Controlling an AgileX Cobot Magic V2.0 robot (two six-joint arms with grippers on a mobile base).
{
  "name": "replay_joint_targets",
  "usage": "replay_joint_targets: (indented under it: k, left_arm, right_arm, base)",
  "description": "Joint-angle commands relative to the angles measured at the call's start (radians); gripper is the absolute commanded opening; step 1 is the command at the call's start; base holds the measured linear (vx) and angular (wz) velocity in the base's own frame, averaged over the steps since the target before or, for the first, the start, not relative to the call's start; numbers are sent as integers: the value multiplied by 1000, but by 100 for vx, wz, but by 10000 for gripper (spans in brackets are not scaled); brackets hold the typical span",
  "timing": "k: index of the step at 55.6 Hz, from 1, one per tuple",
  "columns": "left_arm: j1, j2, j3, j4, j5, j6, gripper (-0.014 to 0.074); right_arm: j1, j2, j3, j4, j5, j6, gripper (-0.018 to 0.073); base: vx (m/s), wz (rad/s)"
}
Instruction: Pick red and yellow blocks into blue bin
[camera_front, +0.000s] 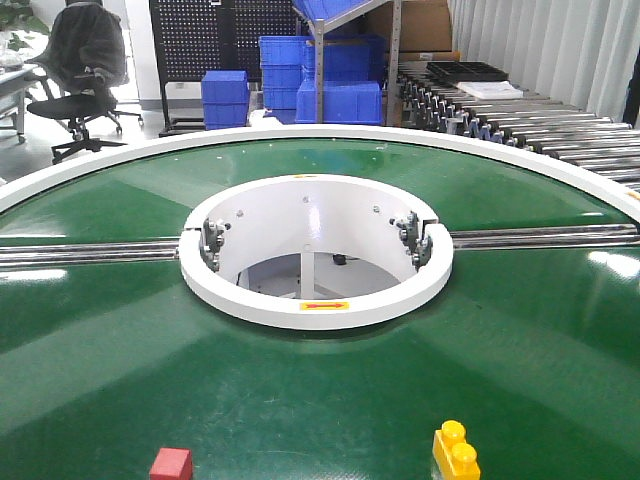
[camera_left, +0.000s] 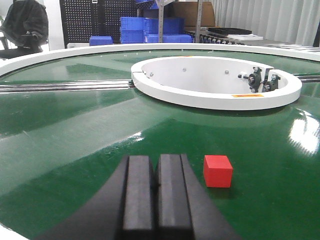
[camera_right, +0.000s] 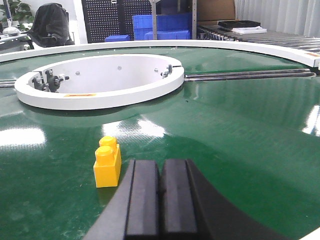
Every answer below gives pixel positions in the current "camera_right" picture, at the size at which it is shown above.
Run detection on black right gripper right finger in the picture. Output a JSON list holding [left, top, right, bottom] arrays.
[[160, 159, 286, 240]]

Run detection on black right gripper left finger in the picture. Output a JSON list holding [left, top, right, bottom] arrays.
[[84, 160, 160, 240]]

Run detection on yellow toy block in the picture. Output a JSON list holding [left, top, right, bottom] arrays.
[[93, 136, 122, 188]]

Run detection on small blue crate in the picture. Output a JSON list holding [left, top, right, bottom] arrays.
[[104, 34, 131, 43]]

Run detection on stacked blue crates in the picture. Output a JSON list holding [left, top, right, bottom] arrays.
[[132, 13, 192, 40]]

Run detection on white foam sheet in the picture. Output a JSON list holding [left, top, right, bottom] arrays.
[[231, 26, 268, 35]]

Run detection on black compartment tray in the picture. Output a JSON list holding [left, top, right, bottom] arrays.
[[218, 20, 261, 29]]

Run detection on white outer table rim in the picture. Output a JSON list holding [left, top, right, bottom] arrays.
[[0, 39, 320, 68]]

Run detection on cardboard box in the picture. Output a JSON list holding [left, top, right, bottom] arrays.
[[197, 0, 236, 21]]

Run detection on black pegboard panel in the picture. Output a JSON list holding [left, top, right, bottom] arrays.
[[81, 0, 152, 44]]

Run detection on roller conveyor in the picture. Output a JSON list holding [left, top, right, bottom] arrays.
[[197, 25, 320, 54]]

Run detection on black office chair with jacket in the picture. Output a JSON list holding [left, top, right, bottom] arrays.
[[26, 2, 75, 48]]

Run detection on green potted plant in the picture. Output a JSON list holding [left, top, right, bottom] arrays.
[[0, 0, 35, 25]]

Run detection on white inner ring guard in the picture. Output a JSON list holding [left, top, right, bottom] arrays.
[[14, 53, 184, 111]]

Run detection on metal rail bars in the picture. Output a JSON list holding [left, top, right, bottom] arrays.
[[184, 68, 316, 82]]

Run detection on metal shelf post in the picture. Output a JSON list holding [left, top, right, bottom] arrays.
[[149, 0, 159, 40]]

